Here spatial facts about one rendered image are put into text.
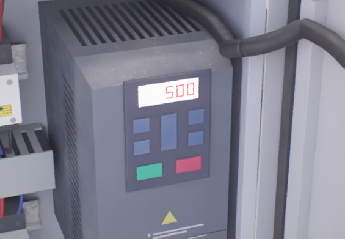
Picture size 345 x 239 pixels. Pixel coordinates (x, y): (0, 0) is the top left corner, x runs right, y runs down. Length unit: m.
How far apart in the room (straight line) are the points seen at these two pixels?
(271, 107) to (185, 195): 0.10
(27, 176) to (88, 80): 0.17
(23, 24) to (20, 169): 0.13
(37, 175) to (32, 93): 0.08
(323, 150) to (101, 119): 0.17
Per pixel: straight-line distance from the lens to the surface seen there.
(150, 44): 0.63
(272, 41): 0.57
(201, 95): 0.62
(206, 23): 0.65
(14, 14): 0.74
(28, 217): 0.84
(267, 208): 0.69
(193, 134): 0.63
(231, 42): 0.59
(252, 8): 0.60
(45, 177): 0.75
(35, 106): 0.78
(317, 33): 0.57
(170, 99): 0.61
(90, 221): 0.67
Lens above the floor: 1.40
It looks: 26 degrees down
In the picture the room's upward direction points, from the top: straight up
